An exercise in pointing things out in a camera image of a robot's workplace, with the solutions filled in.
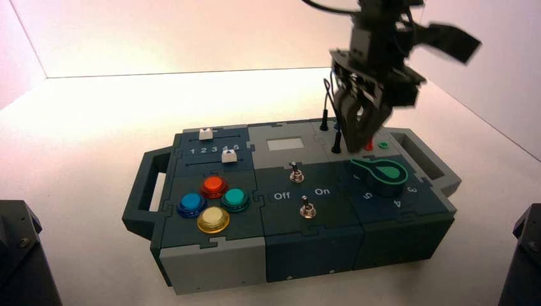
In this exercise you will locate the teal round push button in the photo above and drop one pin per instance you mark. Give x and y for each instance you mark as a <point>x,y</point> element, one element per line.
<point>235,199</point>

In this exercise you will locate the dark knob with green pointer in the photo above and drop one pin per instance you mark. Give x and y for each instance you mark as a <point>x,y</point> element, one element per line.
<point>386,174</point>

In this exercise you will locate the metal toggle switch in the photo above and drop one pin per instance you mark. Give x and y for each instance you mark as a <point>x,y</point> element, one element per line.
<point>296,175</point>
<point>307,210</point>

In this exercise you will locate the blue round push button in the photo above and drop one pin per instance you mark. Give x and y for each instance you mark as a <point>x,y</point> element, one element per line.
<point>192,204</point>

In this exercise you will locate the dark blue grey control box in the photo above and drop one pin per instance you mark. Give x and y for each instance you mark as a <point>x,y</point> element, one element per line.
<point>308,249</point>

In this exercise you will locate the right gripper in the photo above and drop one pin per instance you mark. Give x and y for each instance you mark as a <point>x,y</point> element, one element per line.
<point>376,67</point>

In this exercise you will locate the red round push button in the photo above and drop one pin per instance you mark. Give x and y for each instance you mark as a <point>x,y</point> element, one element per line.
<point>214,186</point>

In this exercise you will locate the white slider cap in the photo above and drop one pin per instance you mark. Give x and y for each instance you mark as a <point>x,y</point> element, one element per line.
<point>228,157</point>
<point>205,134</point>

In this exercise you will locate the green banana socket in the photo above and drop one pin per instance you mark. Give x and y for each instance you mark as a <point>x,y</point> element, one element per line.
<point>383,145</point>

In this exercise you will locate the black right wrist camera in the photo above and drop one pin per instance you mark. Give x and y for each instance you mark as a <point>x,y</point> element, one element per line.
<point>452,40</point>

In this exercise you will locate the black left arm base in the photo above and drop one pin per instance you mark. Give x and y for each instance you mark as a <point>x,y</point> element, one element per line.
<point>21,257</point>

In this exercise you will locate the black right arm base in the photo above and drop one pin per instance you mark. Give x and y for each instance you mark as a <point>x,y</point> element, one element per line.
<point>524,257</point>

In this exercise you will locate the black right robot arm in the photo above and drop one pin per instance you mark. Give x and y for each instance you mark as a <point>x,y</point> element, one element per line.
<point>389,8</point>

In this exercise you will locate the yellow round push button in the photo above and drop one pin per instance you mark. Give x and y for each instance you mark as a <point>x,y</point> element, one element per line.
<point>213,219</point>

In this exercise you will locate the small grey display screen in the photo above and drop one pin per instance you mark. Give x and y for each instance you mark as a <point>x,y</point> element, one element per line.
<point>285,144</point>

